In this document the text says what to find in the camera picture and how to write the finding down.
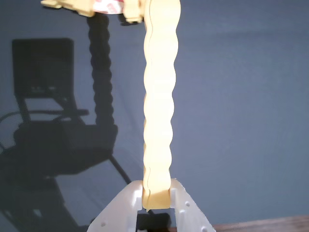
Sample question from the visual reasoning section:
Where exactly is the red fries clips box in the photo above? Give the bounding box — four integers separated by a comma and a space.
93, 0, 125, 16

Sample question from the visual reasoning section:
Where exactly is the grey mat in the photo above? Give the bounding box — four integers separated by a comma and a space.
0, 0, 309, 232

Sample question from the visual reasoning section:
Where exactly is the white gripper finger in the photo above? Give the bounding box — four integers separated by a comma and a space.
86, 180, 143, 232
169, 178, 217, 232

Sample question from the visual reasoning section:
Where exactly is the yellow fry clip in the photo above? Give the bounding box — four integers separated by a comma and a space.
141, 0, 182, 214
121, 0, 146, 25
40, 0, 96, 18

